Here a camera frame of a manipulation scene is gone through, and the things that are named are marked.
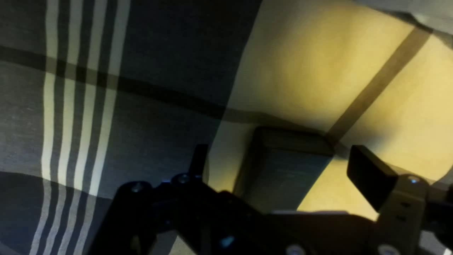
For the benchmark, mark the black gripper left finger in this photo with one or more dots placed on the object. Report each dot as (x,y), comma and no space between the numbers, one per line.
(199,164)

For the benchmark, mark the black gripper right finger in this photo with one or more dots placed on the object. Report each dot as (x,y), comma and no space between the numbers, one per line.
(370,176)

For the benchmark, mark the plaid bed comforter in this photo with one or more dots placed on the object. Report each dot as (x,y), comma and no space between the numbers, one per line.
(142,94)

